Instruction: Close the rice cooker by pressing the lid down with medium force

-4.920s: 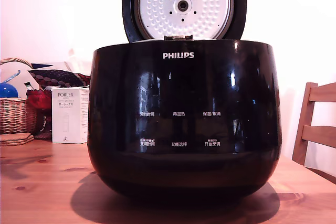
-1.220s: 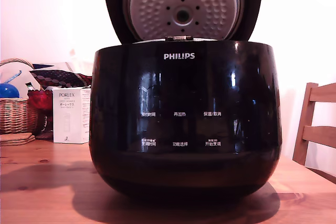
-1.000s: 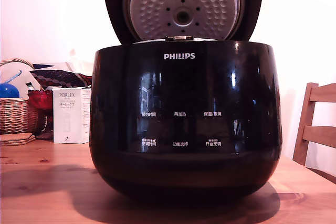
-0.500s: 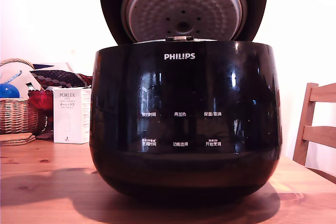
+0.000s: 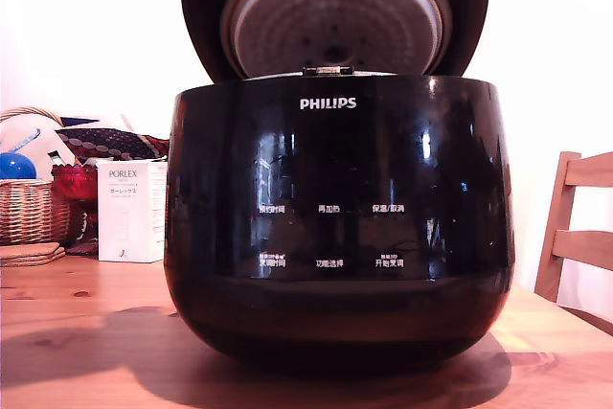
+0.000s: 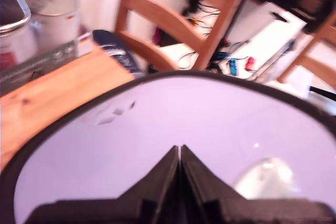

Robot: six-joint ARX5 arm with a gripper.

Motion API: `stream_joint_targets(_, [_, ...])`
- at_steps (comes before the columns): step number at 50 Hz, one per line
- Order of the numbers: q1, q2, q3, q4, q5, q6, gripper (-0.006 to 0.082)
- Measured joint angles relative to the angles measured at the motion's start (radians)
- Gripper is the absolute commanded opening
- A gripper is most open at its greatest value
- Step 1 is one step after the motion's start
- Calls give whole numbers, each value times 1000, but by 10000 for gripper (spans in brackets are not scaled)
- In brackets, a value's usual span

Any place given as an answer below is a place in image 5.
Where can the black rice cooker lid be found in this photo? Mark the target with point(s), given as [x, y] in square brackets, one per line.
[335, 11]

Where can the black Philips rice cooker body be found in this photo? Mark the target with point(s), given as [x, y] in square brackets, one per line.
[335, 179]

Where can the dark patterned cloth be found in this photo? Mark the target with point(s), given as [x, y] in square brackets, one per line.
[107, 141]

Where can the blue and white stick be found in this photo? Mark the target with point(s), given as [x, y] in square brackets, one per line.
[21, 140]

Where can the red glass footed bowl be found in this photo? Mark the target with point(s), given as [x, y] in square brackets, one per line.
[74, 181]

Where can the white Porlex box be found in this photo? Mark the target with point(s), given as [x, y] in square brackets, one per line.
[125, 217]

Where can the blue ball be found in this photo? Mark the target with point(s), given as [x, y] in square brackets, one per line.
[16, 165]

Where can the woven wicker basket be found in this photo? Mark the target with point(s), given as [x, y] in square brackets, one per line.
[29, 210]

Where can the stack of cork coasters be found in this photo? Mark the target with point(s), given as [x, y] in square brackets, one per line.
[29, 253]

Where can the wooden chair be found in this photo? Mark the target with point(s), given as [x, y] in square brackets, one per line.
[570, 227]

